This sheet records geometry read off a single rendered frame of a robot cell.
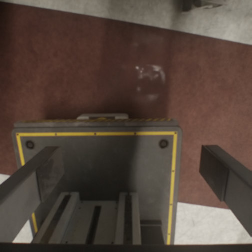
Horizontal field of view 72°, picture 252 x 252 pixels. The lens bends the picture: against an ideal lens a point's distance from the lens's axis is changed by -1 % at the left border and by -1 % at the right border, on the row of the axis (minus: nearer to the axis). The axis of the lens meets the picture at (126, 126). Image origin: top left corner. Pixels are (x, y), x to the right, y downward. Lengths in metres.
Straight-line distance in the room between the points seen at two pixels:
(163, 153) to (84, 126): 0.34
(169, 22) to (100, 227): 0.98
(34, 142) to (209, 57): 0.95
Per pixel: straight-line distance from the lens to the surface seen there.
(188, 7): 1.04
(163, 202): 0.88
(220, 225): 1.54
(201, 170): 0.17
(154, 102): 1.02
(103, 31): 1.03
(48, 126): 0.77
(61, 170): 0.17
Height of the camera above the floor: 1.00
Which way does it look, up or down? 75 degrees down
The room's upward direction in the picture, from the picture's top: 175 degrees counter-clockwise
